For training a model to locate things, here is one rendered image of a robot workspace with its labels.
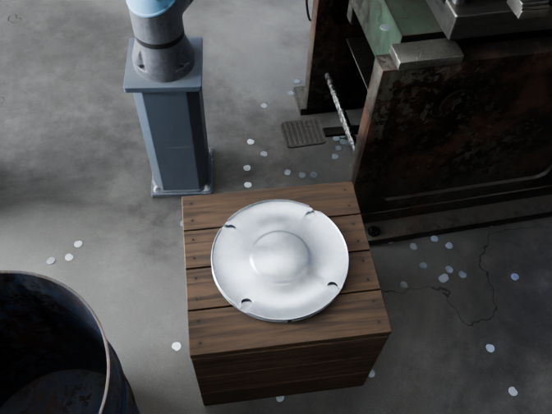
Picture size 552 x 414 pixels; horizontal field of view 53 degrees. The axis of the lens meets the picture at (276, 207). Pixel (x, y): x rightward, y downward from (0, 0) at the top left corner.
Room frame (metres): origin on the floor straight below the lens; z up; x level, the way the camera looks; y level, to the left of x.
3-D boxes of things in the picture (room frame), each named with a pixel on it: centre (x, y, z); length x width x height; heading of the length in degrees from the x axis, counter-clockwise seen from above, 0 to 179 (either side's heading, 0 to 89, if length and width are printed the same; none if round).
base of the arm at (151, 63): (1.07, 0.30, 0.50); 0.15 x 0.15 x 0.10
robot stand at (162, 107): (1.07, 0.30, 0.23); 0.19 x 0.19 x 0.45; 6
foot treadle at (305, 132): (1.18, -0.30, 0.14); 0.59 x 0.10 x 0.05; 104
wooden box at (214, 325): (0.59, -0.01, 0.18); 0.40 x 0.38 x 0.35; 101
